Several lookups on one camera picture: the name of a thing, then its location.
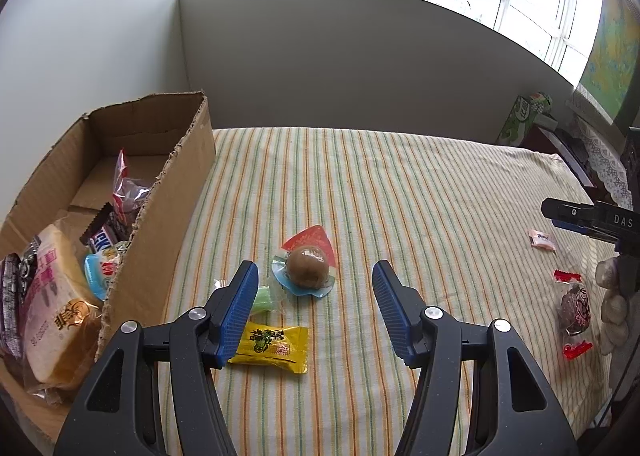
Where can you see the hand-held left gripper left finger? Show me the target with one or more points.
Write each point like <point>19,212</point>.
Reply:
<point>240,308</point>

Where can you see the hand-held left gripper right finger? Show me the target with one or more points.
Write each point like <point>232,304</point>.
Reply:
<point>395,313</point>

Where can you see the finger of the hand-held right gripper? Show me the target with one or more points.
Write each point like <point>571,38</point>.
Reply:
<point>570,215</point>

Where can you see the green jelly cup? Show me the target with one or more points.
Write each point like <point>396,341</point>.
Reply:
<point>262,298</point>

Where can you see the small pink candy packet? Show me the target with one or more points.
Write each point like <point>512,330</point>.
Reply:
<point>542,239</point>

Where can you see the yellow snack packet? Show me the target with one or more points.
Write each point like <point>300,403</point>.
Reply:
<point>270,343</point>

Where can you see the braised egg packet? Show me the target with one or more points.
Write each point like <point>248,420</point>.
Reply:
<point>305,266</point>

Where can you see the clear red-ended snack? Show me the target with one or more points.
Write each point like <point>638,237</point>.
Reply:
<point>127,196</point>
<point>575,308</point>

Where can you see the blue white snack packet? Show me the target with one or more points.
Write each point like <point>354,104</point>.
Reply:
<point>97,271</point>

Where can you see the large brown chocolate bar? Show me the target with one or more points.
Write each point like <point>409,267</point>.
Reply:
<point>102,241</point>

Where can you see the brown cardboard box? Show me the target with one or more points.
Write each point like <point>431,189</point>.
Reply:
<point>185,161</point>

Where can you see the sliced bread packet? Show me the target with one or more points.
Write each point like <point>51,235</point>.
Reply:
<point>55,316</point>

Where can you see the black white snack packet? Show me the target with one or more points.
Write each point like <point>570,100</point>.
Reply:
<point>29,256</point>

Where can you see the purple snack packet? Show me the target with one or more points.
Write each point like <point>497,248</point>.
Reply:
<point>10,306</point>

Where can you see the person's right hand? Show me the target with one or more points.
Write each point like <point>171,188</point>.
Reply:
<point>612,311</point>

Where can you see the white lace cloth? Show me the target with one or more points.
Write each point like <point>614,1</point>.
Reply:
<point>607,166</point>

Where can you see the green carton box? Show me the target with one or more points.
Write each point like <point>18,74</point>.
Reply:
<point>515,123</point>

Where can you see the striped bed sheet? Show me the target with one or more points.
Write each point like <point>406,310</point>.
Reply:
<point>400,196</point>

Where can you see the white framed window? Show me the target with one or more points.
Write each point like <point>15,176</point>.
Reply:
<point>530,11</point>

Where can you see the wall map poster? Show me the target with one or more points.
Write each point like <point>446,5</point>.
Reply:
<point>612,56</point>

